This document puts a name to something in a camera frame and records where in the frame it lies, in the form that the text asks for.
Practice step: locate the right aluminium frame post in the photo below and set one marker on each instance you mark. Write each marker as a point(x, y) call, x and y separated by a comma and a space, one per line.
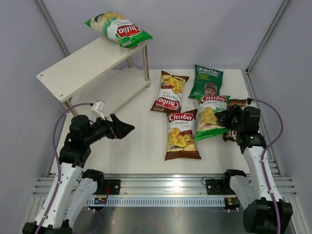
point(274, 23)

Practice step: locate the aluminium frame post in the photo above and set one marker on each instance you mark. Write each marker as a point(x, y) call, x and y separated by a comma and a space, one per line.
point(50, 22)
point(274, 23)

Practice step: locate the brown Kettle sea salt bag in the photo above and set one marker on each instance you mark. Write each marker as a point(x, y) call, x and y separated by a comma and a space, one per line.
point(231, 134)

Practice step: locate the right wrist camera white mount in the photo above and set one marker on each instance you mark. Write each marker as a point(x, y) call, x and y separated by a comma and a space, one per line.
point(252, 102)

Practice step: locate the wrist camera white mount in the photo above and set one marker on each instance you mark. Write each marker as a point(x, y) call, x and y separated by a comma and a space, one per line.
point(252, 102)
point(98, 108)

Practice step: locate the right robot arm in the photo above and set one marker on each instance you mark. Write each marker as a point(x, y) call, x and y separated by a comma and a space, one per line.
point(265, 212)

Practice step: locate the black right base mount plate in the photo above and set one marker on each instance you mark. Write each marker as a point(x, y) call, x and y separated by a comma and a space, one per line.
point(218, 187)

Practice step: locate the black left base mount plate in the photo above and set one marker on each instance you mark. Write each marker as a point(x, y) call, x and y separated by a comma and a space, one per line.
point(110, 186)

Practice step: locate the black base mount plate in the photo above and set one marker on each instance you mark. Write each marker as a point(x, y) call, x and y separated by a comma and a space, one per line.
point(110, 186)
point(218, 187)

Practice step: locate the white two-tier wooden shelf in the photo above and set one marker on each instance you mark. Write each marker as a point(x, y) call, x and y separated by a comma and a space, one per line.
point(79, 70)

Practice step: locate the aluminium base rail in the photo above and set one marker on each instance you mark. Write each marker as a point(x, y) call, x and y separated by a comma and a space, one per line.
point(162, 185)

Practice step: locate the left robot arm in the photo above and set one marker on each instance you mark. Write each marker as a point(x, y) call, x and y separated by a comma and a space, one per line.
point(73, 186)

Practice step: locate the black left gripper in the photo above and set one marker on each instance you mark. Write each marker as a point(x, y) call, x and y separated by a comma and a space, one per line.
point(119, 129)

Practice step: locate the brown Chuba bag upside down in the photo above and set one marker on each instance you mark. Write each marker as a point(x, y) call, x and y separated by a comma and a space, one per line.
point(169, 97)

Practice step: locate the green Chuba chips bag small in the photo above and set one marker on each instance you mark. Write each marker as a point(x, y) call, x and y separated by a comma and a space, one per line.
point(207, 125)

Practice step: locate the white slotted cable duct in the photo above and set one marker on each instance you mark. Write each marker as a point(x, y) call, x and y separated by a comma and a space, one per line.
point(156, 202)

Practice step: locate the green Real hand cooked bag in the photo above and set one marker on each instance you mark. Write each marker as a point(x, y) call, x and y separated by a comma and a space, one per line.
point(207, 82)

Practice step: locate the brown Chuba barbecue chips bag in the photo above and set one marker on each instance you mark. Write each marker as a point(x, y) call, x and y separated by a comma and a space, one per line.
point(181, 136)

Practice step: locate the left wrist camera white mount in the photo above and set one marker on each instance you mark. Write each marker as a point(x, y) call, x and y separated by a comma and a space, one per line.
point(98, 108)

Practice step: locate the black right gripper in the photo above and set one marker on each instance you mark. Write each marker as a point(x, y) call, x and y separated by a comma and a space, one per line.
point(224, 116)

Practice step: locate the green Chuba chips bag large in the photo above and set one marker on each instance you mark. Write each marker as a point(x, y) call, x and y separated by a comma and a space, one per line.
point(117, 28)

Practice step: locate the left aluminium frame post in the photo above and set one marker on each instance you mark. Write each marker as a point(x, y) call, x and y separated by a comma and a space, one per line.
point(50, 22)

